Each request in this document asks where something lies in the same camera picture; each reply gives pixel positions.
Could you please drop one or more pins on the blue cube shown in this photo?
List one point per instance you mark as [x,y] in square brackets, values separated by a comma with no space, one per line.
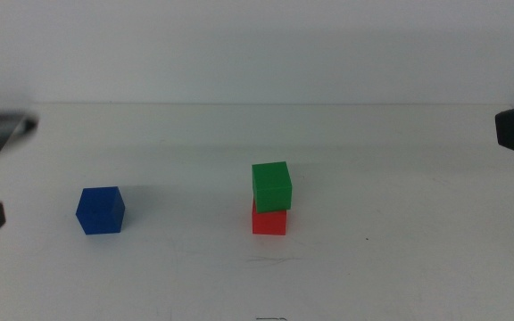
[101,211]

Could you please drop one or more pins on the red cube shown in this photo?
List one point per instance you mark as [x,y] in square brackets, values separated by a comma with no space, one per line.
[268,223]

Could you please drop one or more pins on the green cube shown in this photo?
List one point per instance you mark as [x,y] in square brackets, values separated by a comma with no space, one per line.
[271,187]

